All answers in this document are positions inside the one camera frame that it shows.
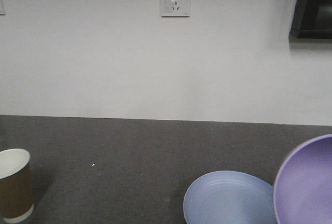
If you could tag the purple bowl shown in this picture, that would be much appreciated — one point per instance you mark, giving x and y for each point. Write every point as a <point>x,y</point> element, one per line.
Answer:
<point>302,187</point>

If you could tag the brown paper cup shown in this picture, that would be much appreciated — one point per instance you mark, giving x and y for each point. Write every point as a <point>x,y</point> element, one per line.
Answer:
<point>17,201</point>

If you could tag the light blue plate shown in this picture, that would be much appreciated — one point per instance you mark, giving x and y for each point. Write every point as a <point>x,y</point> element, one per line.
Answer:
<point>229,197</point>

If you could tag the white wall socket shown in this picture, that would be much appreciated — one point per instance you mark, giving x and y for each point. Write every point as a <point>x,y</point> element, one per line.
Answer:
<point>175,8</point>

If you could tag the black wall shelf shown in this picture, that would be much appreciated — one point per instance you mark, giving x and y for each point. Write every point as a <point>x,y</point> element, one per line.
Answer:
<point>311,20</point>

